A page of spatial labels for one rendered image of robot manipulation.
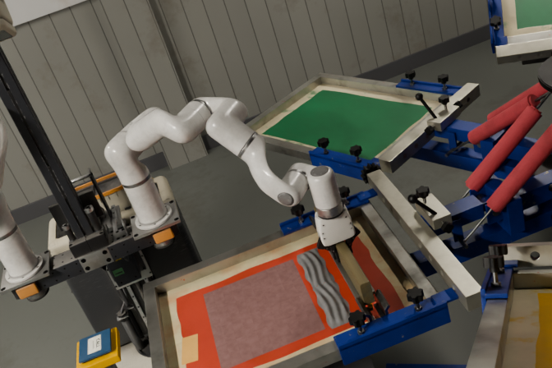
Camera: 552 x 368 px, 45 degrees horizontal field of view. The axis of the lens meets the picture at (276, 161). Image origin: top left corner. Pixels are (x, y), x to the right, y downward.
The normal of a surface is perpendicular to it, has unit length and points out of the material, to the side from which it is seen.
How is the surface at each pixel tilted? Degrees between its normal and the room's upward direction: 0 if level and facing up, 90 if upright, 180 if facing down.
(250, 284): 0
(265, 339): 0
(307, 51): 90
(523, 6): 32
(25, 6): 90
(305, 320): 0
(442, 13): 90
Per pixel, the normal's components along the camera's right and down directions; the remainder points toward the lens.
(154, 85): 0.27, 0.42
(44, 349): -0.27, -0.83
